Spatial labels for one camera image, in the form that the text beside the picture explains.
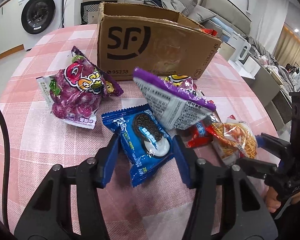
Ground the white red noodle snack bag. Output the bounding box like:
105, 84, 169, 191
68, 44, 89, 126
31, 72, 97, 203
204, 114, 257, 166

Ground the blue cookie packet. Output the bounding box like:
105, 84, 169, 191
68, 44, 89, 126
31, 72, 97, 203
102, 104, 173, 187

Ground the purple grape candy bag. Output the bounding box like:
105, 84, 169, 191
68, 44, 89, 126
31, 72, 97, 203
36, 46, 123, 129

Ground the purple white snack bag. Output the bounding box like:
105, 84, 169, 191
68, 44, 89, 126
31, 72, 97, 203
133, 68, 216, 130

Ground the person's right hand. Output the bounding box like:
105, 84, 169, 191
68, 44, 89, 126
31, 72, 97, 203
263, 187, 300, 214

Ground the pink plaid tablecloth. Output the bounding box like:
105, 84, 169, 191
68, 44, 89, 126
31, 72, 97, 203
0, 25, 277, 239

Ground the red snack packet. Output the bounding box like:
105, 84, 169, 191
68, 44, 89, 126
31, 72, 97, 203
187, 121, 213, 148

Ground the white electric kettle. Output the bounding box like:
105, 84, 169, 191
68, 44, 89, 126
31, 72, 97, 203
227, 32, 251, 62

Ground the grey sofa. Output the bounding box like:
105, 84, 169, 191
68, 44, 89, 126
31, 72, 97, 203
117, 0, 251, 35

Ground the grey sofa cushion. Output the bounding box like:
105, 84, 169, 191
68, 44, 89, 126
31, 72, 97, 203
187, 5, 217, 24

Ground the brown SF cardboard box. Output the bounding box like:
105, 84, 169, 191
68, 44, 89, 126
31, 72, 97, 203
97, 2, 221, 80

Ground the black patterned chair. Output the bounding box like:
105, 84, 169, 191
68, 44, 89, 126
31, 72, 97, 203
81, 0, 117, 25

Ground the white washing machine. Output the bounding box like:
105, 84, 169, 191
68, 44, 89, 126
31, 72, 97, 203
18, 0, 64, 51

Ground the grey jacket on sofa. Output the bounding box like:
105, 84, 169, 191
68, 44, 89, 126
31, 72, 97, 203
148, 0, 189, 16

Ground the black cable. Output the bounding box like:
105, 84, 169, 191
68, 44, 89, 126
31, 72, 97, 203
0, 96, 11, 230

